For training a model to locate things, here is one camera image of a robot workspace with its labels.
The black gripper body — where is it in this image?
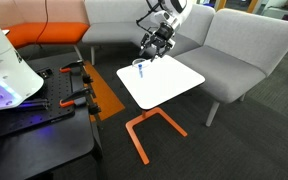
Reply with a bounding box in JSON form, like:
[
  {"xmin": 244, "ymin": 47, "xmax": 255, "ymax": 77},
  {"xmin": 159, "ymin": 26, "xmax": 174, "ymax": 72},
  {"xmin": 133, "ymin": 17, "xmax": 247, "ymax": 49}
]
[{"xmin": 149, "ymin": 21, "xmax": 176, "ymax": 49}]

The blue marker with white label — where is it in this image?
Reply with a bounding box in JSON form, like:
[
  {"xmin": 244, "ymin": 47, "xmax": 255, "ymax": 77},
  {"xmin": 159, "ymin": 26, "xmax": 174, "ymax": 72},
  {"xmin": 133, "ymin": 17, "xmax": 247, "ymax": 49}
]
[{"xmin": 137, "ymin": 63, "xmax": 145, "ymax": 79}]

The clear plastic cup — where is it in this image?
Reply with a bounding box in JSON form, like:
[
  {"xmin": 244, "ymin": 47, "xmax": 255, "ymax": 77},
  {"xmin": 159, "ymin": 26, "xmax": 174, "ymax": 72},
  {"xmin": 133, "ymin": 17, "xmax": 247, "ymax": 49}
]
[{"xmin": 131, "ymin": 57, "xmax": 151, "ymax": 72}]

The grey sofa with angled back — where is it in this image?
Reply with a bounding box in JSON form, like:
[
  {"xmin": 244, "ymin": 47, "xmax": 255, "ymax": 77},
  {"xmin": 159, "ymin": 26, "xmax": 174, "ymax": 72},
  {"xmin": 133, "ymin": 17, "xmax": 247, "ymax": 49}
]
[{"xmin": 175, "ymin": 8, "xmax": 288, "ymax": 128}]

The black orange bar clamp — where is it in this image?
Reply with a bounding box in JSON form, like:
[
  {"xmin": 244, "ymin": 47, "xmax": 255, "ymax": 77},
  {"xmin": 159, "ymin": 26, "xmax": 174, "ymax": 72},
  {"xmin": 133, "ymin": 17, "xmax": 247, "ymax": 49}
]
[
  {"xmin": 59, "ymin": 87, "xmax": 102, "ymax": 116},
  {"xmin": 59, "ymin": 59, "xmax": 94, "ymax": 85}
]

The orange sofa with peach back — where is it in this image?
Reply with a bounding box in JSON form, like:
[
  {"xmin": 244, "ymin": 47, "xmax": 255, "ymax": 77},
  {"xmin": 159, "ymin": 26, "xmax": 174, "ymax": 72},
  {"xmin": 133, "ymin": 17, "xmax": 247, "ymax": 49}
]
[{"xmin": 0, "ymin": 0, "xmax": 90, "ymax": 62}]

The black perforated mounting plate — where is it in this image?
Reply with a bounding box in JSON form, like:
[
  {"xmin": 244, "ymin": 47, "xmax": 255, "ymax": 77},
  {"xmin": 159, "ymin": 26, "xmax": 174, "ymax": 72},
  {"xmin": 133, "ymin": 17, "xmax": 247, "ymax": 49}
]
[{"xmin": 0, "ymin": 65, "xmax": 77, "ymax": 144}]

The black work table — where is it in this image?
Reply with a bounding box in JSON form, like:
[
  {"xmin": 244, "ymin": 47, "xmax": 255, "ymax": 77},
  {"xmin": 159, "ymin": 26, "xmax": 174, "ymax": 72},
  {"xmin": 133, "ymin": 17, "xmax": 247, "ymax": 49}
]
[{"xmin": 0, "ymin": 52, "xmax": 104, "ymax": 180}]

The white side table orange frame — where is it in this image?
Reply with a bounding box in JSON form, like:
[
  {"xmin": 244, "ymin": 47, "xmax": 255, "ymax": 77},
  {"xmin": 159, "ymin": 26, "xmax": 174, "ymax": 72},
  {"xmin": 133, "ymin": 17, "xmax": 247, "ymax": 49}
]
[{"xmin": 116, "ymin": 54, "xmax": 206, "ymax": 166}]

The black hanging cable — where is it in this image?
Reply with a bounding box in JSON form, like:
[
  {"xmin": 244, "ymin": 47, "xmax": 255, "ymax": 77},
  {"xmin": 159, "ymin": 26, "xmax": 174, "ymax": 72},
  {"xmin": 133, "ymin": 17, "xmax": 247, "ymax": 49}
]
[{"xmin": 33, "ymin": 0, "xmax": 50, "ymax": 48}]

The black base bracket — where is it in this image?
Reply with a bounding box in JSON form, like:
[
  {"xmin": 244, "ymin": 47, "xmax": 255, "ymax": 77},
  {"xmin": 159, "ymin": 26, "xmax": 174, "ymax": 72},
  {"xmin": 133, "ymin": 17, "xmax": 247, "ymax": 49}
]
[
  {"xmin": 15, "ymin": 98, "xmax": 51, "ymax": 113},
  {"xmin": 36, "ymin": 67, "xmax": 54, "ymax": 80}
]

